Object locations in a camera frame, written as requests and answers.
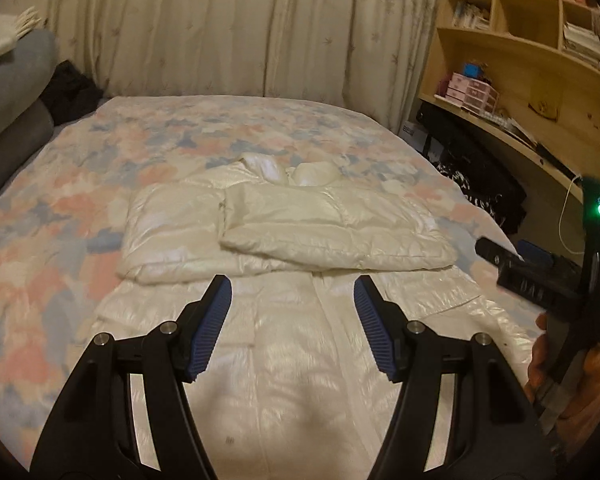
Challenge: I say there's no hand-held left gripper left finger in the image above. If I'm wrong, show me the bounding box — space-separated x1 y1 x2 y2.
29 274 233 480

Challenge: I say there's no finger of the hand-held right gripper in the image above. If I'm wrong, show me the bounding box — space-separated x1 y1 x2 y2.
475 237 527 277
516 239 556 268

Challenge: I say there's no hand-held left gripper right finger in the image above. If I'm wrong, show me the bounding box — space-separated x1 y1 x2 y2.
353 275 557 480

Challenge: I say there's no white puffer jacket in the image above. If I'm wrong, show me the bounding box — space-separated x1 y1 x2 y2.
96 151 533 480

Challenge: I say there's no person's right hand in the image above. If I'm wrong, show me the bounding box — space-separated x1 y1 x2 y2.
524 312 600 443

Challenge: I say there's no black white patterned cloth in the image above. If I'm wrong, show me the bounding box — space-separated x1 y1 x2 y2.
437 160 511 226

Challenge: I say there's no long black case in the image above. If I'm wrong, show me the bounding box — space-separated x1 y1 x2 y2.
416 100 528 233

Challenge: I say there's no dark wing-shaped ornament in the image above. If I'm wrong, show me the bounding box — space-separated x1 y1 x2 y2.
527 99 562 122

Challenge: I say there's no white box with black label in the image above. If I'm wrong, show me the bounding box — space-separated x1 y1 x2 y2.
399 120 428 153

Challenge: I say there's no pink drawer organizer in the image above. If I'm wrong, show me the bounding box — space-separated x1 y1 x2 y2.
445 72 498 113

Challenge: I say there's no wooden desk shelf unit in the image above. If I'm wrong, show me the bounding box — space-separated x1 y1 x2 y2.
417 0 600 241

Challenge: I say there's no pastel printed blanket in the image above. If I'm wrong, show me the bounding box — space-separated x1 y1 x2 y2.
0 94 531 461

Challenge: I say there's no stack of papers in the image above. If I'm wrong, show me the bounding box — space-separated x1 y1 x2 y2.
561 20 600 70

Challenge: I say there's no row of books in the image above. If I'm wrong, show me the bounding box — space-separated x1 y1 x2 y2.
452 0 492 31

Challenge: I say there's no dark grey rolled blanket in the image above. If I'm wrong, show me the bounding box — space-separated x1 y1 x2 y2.
0 100 56 216

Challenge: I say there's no black crumpled garment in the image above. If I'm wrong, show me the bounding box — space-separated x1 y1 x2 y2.
40 60 106 126

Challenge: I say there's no beige leaf print curtain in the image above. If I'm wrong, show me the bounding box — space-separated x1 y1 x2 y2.
45 0 443 133

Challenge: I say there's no blue-grey rolled blanket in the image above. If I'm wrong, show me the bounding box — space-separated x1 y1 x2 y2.
0 27 58 153

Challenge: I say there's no white cable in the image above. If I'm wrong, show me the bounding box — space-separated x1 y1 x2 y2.
559 174 586 255

